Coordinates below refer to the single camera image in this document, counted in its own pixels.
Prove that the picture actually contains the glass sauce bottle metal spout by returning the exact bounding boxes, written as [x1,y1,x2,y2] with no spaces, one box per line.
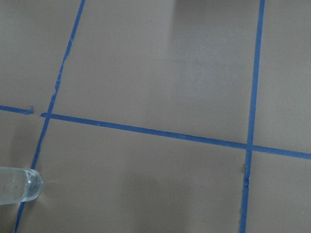
[0,167,43,205]

